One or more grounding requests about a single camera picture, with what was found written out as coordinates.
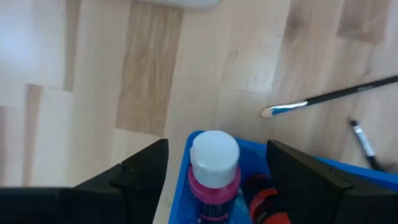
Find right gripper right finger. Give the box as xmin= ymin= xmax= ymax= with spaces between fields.
xmin=266 ymin=139 xmax=398 ymax=224

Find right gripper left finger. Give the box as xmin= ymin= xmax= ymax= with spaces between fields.
xmin=0 ymin=138 xmax=170 ymax=224

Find red paint bottle white cap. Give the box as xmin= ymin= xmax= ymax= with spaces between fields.
xmin=244 ymin=174 xmax=292 ymax=224

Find thin black paintbrush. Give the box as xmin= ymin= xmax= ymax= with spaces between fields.
xmin=348 ymin=118 xmax=386 ymax=172

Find black paintbrush tan bristles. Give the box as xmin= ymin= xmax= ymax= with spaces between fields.
xmin=260 ymin=74 xmax=398 ymax=120

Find pink paint bottle white cap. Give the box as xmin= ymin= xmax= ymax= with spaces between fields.
xmin=187 ymin=129 xmax=242 ymax=224

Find white plastic bin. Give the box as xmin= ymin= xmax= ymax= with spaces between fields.
xmin=136 ymin=0 xmax=221 ymax=9

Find blue plastic basket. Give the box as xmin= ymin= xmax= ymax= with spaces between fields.
xmin=167 ymin=129 xmax=398 ymax=224

